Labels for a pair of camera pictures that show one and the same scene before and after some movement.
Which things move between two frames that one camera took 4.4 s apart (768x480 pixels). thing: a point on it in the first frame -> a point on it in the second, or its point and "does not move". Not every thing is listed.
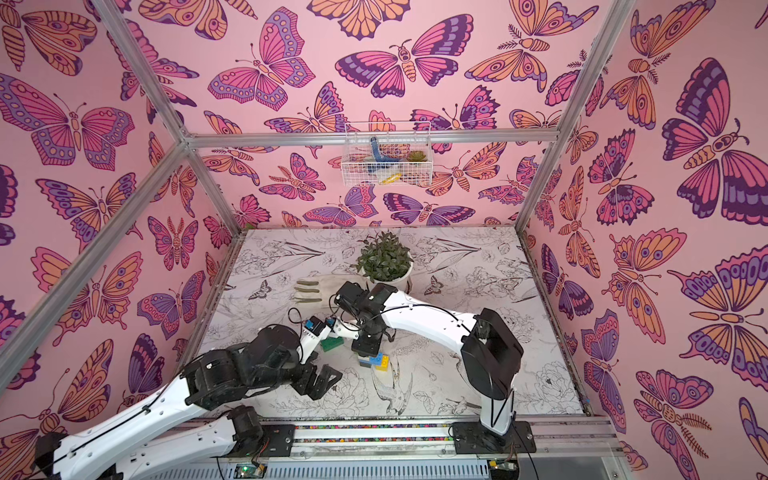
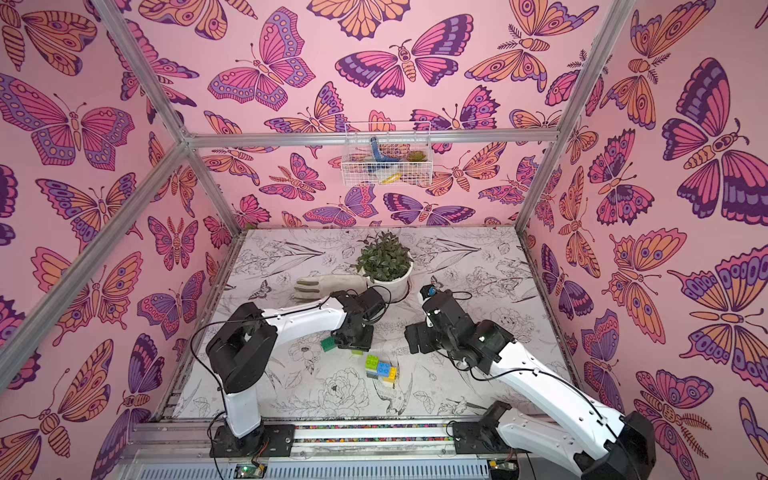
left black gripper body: (293, 373) -> (362, 340)
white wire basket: (387, 153) does not move
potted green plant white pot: (384, 260) does not move
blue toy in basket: (379, 160) does not move
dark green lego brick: (330, 343) does not move
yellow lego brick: (385, 364) -> (392, 375)
